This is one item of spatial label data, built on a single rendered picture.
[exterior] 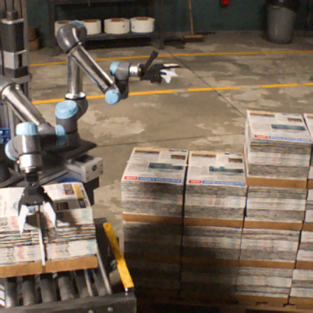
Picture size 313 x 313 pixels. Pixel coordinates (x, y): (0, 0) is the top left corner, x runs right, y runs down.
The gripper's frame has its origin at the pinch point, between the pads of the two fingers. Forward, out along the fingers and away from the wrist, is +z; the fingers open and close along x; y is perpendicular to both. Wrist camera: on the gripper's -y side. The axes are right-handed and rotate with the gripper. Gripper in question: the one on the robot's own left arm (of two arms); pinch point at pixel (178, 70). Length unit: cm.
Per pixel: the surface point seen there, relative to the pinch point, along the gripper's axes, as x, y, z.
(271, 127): 25, 13, 49
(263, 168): 43, 25, 47
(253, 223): 47, 54, 46
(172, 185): 49, 35, 6
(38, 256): 126, 16, -25
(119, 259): 110, 27, -1
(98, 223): 86, 32, -17
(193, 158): 20.6, 38.1, 11.7
